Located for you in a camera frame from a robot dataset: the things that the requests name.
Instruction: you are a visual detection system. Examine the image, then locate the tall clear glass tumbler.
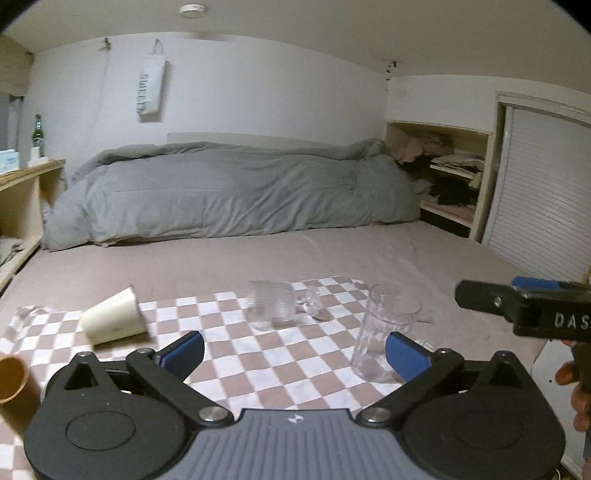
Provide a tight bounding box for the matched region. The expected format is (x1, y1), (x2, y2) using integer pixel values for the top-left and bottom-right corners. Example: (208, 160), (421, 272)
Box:
(351, 284), (422, 383)

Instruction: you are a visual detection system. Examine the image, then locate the cream paper cup dark inside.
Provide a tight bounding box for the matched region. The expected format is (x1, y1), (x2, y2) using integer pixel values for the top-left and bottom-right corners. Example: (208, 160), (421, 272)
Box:
(80, 286), (147, 346)

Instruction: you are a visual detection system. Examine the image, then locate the brown paper cup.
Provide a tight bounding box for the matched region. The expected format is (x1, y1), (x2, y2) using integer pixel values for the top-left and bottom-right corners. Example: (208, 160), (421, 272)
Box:
(0, 355), (41, 438)

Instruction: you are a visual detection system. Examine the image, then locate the person's right hand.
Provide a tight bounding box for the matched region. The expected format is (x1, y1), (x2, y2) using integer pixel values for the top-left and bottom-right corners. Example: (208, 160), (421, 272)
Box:
(555, 361), (591, 432)

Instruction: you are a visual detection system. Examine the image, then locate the white louvered closet door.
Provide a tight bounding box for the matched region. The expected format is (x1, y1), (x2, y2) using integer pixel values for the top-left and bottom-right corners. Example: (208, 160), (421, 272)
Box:
(482, 93), (590, 282)

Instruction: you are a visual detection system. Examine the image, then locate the brown white checkered cloth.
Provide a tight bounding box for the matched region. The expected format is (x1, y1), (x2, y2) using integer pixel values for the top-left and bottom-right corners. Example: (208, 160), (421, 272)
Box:
(1, 276), (401, 479)

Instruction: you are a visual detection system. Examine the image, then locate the ribbed clear stemmed glass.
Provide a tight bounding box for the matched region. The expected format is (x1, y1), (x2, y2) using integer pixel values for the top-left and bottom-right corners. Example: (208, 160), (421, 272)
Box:
(245, 281), (332, 332)

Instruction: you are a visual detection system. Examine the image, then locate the grey duvet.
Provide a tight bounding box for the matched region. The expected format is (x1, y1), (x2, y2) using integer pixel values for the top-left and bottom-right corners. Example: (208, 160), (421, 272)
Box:
(43, 139), (420, 252)

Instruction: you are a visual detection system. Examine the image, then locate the wooden bedside shelf unit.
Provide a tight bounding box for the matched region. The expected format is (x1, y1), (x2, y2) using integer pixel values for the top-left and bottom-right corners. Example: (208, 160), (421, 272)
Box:
(1, 159), (65, 290)

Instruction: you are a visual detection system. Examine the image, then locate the small white box by bottle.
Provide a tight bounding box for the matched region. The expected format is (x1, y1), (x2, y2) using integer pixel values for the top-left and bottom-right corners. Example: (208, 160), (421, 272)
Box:
(28, 147), (45, 167)

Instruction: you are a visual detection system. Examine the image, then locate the tissue pack on shelf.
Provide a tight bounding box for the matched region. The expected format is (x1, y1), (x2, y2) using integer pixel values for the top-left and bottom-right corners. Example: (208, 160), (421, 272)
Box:
(0, 149), (20, 175)

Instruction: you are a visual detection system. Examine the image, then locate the green glass bottle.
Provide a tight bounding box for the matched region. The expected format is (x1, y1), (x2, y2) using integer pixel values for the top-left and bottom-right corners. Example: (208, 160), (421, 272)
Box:
(32, 114), (45, 158)

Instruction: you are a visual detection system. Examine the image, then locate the white hanging sweet bag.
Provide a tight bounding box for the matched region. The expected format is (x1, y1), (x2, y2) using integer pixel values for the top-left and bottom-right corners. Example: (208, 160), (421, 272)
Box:
(136, 39), (166, 117)

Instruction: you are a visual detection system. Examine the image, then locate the beige printed curtain valance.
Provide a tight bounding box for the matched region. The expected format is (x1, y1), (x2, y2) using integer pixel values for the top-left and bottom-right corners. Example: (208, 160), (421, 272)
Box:
(0, 35), (34, 97)

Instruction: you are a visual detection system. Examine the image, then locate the white smoke detector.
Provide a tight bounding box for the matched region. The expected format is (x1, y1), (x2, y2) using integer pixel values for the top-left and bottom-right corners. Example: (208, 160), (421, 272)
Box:
(179, 3), (208, 19)

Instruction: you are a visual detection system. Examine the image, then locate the wall closet niche with clothes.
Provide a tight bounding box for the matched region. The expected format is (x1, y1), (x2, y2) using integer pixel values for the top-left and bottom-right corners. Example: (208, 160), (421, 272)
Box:
(385, 120), (492, 241)

